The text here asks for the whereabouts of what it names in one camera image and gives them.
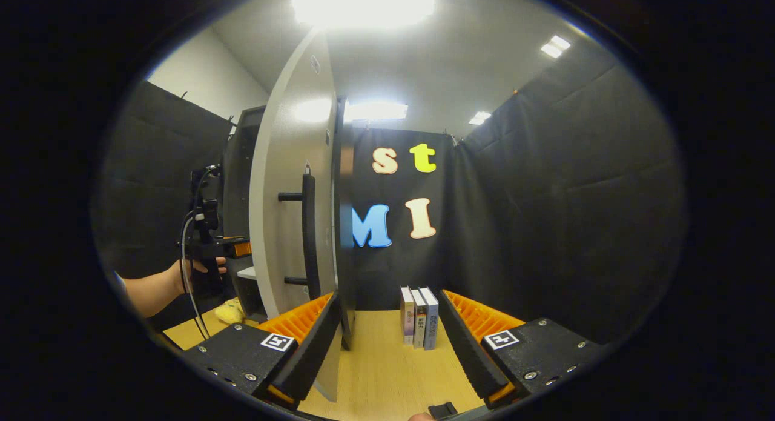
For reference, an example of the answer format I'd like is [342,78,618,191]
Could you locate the dark grey cabinet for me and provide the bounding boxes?
[221,97,358,352]

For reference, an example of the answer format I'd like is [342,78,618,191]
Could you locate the double ceiling light panel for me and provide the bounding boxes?
[541,35,572,59]

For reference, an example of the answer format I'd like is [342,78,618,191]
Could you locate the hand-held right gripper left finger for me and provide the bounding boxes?
[182,292,343,409]

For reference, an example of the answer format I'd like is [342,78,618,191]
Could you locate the white grey book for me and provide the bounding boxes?
[412,288,428,349]

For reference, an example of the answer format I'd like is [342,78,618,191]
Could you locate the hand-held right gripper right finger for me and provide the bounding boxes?
[437,290,606,409]

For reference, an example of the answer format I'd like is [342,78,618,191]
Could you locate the white pink book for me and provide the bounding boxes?
[400,287,416,346]

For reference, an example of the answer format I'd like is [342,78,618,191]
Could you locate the black backdrop cloth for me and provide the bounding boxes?
[91,51,688,349]

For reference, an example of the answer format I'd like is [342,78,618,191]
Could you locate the black door handle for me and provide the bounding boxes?
[278,164,322,302]

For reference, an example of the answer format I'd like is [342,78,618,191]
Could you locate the large ceiling light panel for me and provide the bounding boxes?
[291,0,440,31]

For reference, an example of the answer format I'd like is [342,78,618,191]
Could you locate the blue grey book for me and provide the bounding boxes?
[420,287,440,351]

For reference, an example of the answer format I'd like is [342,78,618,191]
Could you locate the yellow coaster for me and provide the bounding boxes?
[215,298,246,325]

